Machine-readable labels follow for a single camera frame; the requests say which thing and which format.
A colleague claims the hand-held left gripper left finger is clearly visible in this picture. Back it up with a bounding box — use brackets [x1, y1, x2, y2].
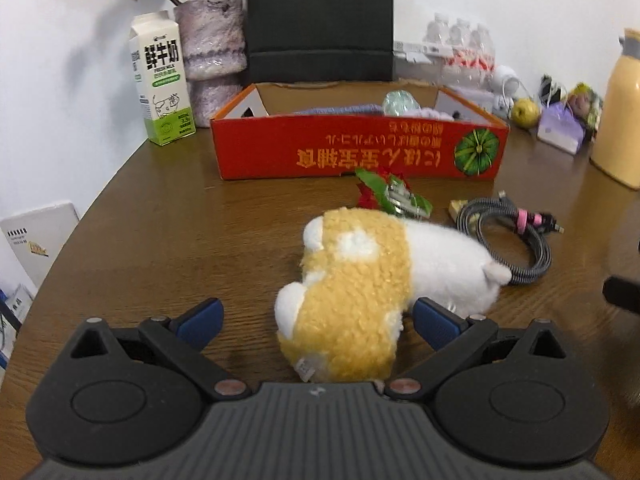
[64, 298, 252, 402]

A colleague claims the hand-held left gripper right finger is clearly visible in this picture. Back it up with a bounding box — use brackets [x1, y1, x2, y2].
[384, 298, 576, 402]

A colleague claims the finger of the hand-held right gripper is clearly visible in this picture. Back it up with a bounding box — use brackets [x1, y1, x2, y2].
[602, 274, 640, 307]

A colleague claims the yellow white plush toy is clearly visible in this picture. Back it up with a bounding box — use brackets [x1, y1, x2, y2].
[274, 208, 512, 383]

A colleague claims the red cardboard box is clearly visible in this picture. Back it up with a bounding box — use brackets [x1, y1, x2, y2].
[210, 81, 511, 181]

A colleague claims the red artificial flower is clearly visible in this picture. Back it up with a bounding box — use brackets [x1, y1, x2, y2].
[354, 167, 433, 220]

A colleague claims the yellow thermos bottle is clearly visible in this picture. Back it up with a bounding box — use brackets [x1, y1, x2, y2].
[589, 29, 640, 190]

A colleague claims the purple white packet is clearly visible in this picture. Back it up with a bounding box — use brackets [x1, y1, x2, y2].
[537, 102, 586, 154]

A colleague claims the white board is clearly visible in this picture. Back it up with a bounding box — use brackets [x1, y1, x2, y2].
[0, 201, 81, 301]

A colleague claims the white printed bag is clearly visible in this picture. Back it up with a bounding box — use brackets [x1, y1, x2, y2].
[0, 284, 36, 361]

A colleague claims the floral printed package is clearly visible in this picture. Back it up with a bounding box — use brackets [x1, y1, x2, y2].
[565, 82, 603, 138]

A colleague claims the green apple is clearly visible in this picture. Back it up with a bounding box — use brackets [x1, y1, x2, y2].
[510, 98, 542, 128]

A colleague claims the translucent green ball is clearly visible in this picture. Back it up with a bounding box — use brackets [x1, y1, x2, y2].
[382, 90, 420, 116]

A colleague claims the purple knitted cloth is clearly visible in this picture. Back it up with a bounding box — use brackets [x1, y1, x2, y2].
[292, 103, 383, 117]

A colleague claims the white green milk carton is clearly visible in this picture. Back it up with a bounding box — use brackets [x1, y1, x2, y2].
[128, 11, 195, 147]

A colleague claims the white charger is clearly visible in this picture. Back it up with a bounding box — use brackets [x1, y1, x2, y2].
[490, 65, 523, 116]

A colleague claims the long white carton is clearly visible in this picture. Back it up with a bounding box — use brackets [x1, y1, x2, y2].
[393, 40, 453, 61]

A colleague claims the pack of water bottles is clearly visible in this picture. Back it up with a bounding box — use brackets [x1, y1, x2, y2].
[422, 12, 497, 88]

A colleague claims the mottled purple vase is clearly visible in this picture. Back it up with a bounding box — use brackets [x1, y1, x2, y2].
[173, 0, 248, 128]

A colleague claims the black paper bag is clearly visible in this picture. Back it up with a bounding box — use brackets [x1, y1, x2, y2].
[245, 0, 395, 85]

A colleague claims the coiled braided cable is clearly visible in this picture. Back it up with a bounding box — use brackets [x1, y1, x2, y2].
[457, 191, 566, 286]

